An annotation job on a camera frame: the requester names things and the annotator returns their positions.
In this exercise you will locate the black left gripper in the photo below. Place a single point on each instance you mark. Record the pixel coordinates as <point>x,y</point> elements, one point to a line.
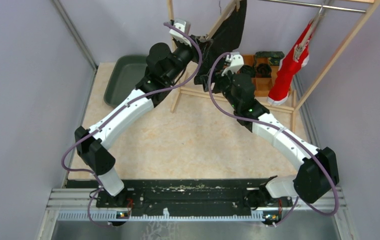
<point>194,51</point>

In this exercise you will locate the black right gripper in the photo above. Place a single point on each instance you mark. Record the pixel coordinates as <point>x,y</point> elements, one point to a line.
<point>217,78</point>

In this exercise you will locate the black striped garment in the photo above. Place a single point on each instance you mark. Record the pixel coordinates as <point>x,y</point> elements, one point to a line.
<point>226,39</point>

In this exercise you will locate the red underwear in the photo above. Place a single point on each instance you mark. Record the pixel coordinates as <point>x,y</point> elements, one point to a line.
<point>287,69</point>

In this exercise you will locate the beige clip hanger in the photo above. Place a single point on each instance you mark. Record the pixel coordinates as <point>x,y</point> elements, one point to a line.
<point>300,47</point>
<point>233,5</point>

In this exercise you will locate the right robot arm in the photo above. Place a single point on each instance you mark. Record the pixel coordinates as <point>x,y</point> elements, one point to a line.
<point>316,168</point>

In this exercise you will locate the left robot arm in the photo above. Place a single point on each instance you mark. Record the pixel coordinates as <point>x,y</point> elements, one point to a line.
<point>163,66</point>

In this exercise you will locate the dark folded sock middle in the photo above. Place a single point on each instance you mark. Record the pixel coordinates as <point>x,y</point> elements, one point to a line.
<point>249,70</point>

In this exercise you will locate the dark rolled sock right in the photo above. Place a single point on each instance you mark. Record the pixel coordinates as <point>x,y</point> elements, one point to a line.
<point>263,70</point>

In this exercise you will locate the wooden compartment tray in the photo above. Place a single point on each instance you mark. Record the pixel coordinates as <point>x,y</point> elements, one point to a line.
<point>262,85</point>

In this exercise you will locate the camouflage folded cloth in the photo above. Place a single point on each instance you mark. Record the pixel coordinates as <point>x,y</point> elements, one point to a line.
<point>273,57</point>

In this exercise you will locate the grey plastic bin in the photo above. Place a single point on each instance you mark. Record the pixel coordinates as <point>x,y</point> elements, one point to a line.
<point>127,72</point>

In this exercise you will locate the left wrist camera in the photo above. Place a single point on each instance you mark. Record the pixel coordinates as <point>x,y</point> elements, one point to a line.
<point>183,26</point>

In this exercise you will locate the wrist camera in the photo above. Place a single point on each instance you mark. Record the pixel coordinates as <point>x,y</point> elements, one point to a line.
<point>183,26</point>
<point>234,62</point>

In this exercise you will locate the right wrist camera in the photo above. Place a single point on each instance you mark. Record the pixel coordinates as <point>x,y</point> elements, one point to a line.
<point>234,62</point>

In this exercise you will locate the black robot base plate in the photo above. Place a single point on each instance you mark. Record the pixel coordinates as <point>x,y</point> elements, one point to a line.
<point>245,191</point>

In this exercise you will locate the aluminium front rail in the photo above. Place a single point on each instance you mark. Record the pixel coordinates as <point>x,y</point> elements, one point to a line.
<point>79,204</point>

